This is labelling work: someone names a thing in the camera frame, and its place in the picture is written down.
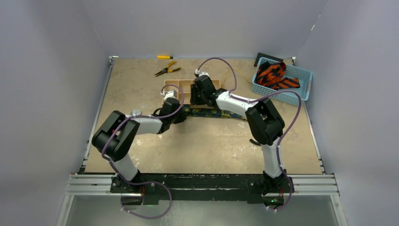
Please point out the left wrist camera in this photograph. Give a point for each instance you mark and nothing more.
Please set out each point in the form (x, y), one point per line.
(170, 94)

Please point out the black handled cutters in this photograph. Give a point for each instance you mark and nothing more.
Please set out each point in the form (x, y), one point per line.
(255, 142)

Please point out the blue floral tie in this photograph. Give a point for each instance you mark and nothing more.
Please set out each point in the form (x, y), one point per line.
(210, 113)

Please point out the orange black striped tie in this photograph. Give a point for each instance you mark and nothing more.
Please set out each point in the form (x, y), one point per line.
(272, 76)

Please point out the yellow handled screwdriver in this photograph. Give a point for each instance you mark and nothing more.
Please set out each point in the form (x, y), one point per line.
(166, 57)

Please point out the black base frame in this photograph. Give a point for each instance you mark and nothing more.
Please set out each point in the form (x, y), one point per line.
(250, 188)

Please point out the black flat box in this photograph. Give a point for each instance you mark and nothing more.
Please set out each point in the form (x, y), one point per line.
(272, 58)

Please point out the red handled adjustable wrench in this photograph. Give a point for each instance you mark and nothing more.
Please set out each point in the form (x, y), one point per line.
(136, 112)

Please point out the wooden compartment tray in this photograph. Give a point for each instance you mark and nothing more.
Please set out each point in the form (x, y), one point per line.
(185, 86)

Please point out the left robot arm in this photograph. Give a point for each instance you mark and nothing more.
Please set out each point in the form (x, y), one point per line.
(115, 136)

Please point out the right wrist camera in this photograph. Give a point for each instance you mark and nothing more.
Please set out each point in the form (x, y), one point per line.
(199, 73)

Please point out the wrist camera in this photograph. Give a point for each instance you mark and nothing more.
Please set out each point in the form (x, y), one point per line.
(170, 94)
(199, 73)

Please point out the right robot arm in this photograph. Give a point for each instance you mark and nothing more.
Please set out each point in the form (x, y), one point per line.
(265, 123)

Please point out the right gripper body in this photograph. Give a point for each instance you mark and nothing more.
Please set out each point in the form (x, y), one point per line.
(195, 98)

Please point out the yellow black pliers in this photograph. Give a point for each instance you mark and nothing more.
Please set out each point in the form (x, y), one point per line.
(167, 69)

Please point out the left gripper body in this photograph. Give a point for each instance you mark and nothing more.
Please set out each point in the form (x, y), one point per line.
(178, 117)

